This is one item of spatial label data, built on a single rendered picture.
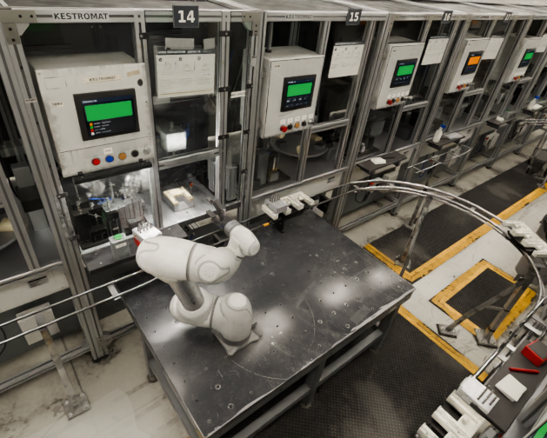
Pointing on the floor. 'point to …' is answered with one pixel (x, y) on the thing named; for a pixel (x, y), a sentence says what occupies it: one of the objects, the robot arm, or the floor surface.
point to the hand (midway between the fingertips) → (210, 206)
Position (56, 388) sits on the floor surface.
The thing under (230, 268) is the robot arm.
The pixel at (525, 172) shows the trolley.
